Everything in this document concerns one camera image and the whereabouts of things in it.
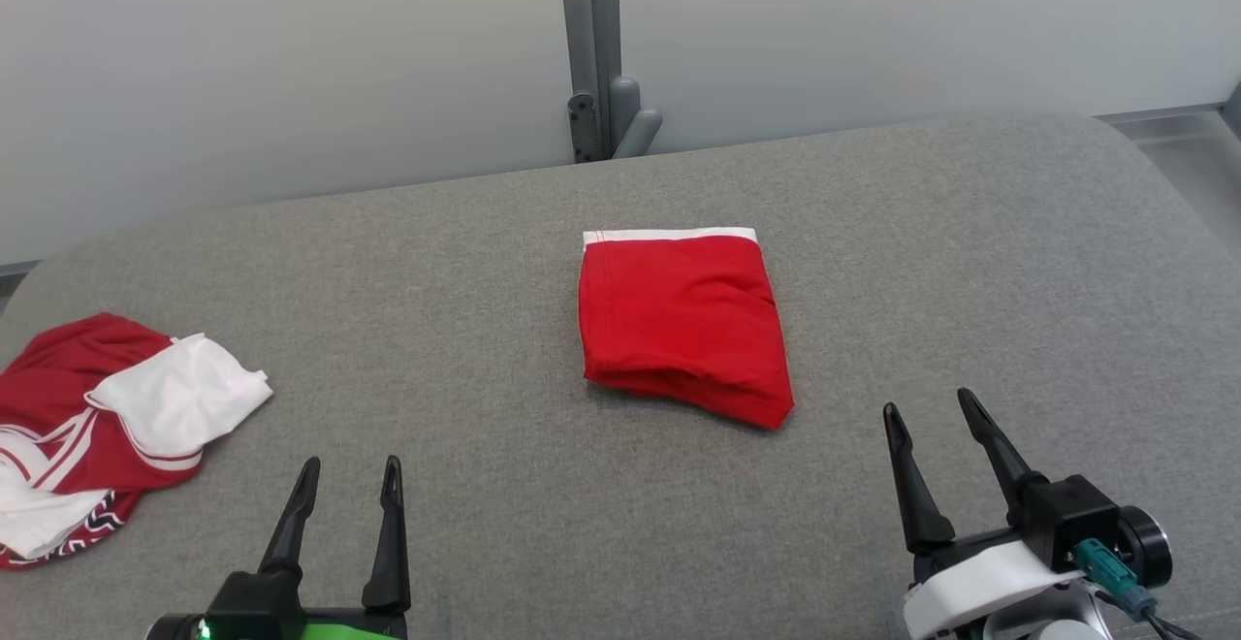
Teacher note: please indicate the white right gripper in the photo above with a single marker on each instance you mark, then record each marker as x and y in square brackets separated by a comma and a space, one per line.
[970, 582]

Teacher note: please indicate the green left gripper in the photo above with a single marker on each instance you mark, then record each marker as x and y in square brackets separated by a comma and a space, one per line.
[354, 625]

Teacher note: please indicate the red basketball jersey number 23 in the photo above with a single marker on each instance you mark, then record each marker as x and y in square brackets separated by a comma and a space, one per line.
[68, 378]

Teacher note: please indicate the red shorts white waistband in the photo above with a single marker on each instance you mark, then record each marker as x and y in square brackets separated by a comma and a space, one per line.
[679, 320]

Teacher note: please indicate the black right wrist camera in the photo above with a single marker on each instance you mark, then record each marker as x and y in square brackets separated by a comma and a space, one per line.
[1066, 514]

